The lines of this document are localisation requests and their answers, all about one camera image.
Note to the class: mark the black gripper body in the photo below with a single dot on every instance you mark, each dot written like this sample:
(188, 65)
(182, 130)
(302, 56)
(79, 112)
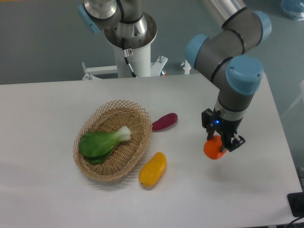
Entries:
(224, 126)

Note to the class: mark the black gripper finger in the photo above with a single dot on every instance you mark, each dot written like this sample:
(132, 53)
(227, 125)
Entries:
(231, 143)
(207, 123)

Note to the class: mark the orange fruit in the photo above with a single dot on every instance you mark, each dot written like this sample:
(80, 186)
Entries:
(212, 148)

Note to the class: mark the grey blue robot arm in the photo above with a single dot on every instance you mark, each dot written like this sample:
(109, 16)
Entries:
(221, 59)

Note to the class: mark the purple sweet potato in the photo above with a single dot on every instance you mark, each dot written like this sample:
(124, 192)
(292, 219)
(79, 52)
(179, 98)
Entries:
(165, 121)

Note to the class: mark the yellow mango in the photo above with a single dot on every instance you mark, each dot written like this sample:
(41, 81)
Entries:
(153, 170)

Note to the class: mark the black device at table edge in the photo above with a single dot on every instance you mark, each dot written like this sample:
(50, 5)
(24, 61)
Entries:
(296, 203)

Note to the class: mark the woven wicker basket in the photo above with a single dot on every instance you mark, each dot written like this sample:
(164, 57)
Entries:
(110, 117)

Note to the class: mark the green bok choy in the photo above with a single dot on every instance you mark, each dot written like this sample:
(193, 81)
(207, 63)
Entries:
(95, 147)

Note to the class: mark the blue object top right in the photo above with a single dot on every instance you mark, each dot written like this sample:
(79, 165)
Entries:
(293, 9)

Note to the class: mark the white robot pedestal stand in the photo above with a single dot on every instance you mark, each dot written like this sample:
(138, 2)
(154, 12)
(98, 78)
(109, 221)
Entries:
(131, 43)

